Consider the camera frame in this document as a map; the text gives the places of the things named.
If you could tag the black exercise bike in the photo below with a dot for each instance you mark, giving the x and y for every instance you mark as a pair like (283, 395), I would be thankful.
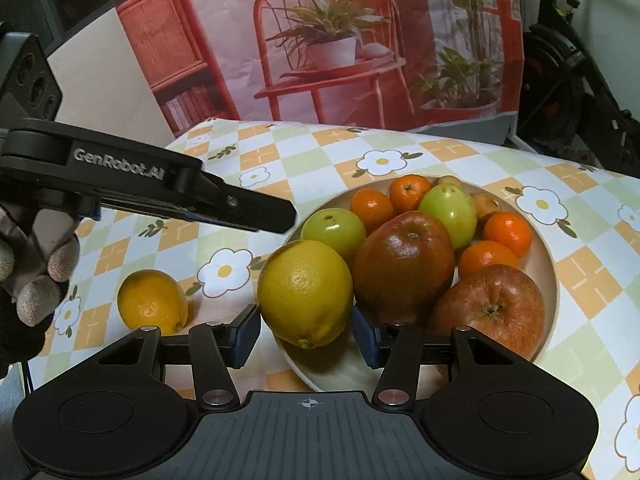
(565, 85)

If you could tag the white board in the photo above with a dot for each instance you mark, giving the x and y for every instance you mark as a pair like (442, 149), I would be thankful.
(115, 85)

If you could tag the brown longan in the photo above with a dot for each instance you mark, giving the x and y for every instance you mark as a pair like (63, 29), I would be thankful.
(450, 181)
(485, 205)

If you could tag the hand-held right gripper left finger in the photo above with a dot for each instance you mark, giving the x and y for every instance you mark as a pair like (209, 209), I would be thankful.
(247, 332)

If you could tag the yellow-green jujube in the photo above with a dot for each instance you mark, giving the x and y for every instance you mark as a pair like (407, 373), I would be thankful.
(447, 212)

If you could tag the checked flower tablecloth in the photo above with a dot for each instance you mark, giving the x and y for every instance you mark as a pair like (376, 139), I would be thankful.
(300, 160)

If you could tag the green jujube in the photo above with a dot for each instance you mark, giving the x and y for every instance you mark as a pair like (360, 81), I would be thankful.
(334, 232)

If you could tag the dark red apple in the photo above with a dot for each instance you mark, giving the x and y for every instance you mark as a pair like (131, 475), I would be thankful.
(402, 270)

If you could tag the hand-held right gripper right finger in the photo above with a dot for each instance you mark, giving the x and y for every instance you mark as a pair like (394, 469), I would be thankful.
(364, 337)

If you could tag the beige round plate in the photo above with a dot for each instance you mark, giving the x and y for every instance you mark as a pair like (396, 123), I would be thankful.
(335, 372)

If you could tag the yellow lemon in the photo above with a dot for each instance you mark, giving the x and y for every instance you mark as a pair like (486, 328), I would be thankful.
(152, 302)
(305, 292)

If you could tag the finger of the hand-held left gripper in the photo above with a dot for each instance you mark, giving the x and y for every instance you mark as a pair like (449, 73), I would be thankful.
(250, 207)
(200, 216)

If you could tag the pink printed backdrop cloth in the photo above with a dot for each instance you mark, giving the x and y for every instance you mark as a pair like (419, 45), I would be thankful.
(325, 20)

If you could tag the orange tangerine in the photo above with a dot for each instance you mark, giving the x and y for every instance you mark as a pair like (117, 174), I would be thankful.
(410, 192)
(507, 232)
(485, 259)
(372, 210)

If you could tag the person's left hand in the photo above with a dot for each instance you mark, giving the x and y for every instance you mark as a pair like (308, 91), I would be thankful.
(55, 260)

